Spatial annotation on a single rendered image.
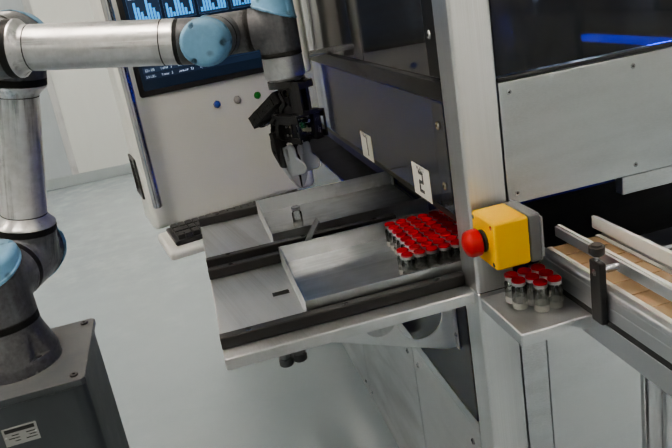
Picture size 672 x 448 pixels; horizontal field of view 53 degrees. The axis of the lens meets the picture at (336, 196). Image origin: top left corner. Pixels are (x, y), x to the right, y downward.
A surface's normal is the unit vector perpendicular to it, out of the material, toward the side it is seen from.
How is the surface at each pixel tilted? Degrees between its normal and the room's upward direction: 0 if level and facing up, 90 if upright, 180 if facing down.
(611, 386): 90
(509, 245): 90
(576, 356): 90
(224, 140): 90
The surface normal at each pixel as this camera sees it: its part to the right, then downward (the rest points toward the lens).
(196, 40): -0.01, 0.30
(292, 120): -0.69, 0.32
